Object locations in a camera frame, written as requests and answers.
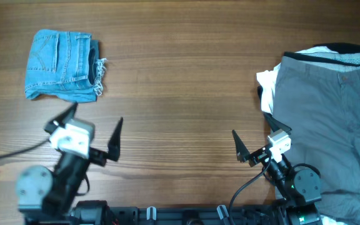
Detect black base rail with clips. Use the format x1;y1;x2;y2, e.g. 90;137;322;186
70;201;323;225

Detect black and grey mesh garment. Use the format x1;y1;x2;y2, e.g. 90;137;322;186
283;42;360;72

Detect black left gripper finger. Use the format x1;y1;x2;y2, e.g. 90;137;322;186
44;103;78;133
107;117;123;161

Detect light blue denim jeans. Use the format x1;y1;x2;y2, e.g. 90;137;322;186
24;29;106;103

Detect grey shorts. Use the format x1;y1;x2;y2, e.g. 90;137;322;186
272;55;360;225

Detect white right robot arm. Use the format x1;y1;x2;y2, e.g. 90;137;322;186
222;112;323;224

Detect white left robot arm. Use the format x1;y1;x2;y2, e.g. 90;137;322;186
16;104;123;224

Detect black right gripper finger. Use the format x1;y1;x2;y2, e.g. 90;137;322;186
232;130;250;163
263;112;292;134

